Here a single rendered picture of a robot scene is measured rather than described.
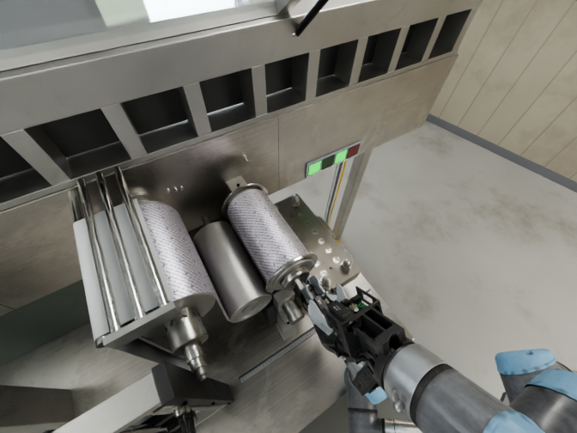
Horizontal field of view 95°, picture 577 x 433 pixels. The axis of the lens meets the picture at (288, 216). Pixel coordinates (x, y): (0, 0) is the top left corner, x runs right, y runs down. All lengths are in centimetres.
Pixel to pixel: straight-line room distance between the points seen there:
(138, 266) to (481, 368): 206
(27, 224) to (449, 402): 77
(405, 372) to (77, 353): 101
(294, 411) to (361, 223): 168
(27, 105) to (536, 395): 82
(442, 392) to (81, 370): 102
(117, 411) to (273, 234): 41
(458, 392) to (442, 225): 231
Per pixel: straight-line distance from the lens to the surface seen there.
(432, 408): 35
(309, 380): 97
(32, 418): 100
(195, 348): 54
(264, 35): 65
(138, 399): 46
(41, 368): 122
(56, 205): 74
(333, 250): 96
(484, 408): 34
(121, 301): 51
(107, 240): 58
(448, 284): 234
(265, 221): 66
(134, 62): 59
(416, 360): 37
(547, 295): 275
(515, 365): 87
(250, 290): 67
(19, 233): 79
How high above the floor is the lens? 186
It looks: 55 degrees down
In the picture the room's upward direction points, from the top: 2 degrees clockwise
